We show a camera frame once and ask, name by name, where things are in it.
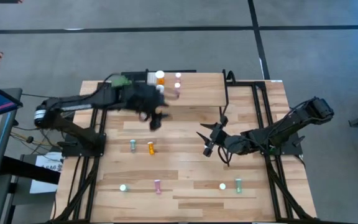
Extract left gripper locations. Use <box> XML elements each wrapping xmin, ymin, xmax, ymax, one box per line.
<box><xmin>128</xmin><ymin>83</ymin><xmax>170</xmax><ymax>131</ymax></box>

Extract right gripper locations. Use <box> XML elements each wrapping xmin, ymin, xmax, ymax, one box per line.
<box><xmin>196</xmin><ymin>115</ymin><xmax>229</xmax><ymax>157</ymax></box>

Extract wooden shelf black metal legs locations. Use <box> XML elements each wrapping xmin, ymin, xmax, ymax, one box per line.
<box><xmin>144</xmin><ymin>70</ymin><xmax>229</xmax><ymax>119</ymax></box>

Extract green plant in patterned pot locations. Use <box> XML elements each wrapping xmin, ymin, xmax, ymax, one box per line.
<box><xmin>110</xmin><ymin>76</ymin><xmax>133</xmax><ymax>90</ymax></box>

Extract white paper sheet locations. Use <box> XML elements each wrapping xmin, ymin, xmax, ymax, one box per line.
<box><xmin>29</xmin><ymin>151</ymin><xmax>65</xmax><ymax>194</ymax></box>

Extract black stand beam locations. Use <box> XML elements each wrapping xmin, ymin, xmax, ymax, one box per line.
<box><xmin>0</xmin><ymin>155</ymin><xmax>62</xmax><ymax>185</ymax></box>

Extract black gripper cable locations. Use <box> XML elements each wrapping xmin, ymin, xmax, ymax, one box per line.
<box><xmin>218</xmin><ymin>145</ymin><xmax>233</xmax><ymax>166</ymax></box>

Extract black aluminium rig frame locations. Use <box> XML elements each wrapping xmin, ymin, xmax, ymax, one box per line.
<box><xmin>50</xmin><ymin>68</ymin><xmax>318</xmax><ymax>224</ymax></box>

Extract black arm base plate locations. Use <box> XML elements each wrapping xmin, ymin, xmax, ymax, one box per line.
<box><xmin>61</xmin><ymin>133</ymin><xmax>107</xmax><ymax>157</ymax></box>
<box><xmin>257</xmin><ymin>131</ymin><xmax>303</xmax><ymax>156</ymax></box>

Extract yellow and black cables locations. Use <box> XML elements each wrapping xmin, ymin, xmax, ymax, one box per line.
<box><xmin>9</xmin><ymin>124</ymin><xmax>65</xmax><ymax>150</ymax></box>

